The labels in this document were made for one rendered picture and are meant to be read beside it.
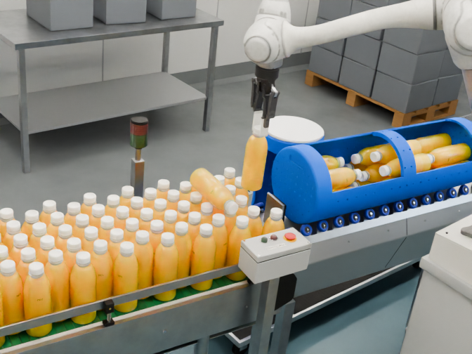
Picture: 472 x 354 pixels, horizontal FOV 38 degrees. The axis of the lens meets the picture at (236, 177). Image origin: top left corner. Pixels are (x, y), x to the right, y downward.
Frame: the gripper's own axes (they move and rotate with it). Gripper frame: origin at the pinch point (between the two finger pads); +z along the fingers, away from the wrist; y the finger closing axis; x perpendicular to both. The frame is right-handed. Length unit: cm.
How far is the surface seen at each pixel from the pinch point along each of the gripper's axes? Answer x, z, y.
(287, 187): -18.0, 29.6, 4.2
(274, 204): -10.7, 33.4, 1.0
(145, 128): 26.1, 12.5, 33.4
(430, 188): -76, 34, -10
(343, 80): -281, 122, 288
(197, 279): 31, 39, -21
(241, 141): -146, 139, 237
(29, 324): 83, 39, -22
